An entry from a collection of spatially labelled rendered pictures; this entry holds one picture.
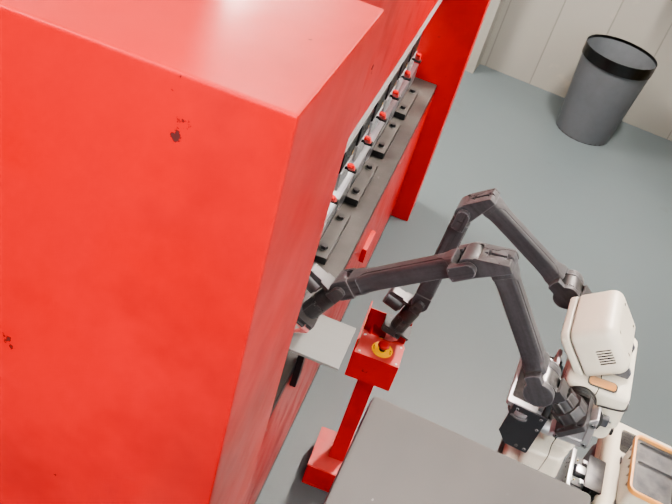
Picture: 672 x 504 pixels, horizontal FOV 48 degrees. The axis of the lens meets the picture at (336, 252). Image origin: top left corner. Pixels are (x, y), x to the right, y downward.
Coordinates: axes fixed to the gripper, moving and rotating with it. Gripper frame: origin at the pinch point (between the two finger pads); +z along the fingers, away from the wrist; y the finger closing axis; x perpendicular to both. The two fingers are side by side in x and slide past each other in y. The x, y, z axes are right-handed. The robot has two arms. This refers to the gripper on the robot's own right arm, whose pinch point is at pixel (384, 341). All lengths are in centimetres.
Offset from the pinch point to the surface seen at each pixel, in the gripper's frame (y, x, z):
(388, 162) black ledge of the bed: 26, -89, -9
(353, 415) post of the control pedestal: -7.8, 7.9, 32.0
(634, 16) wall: -98, -425, -37
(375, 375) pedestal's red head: -1.2, 15.2, 1.7
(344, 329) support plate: 20.1, 30.1, -22.5
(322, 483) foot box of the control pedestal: -15, 15, 67
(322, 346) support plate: 24, 40, -21
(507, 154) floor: -62, -300, 57
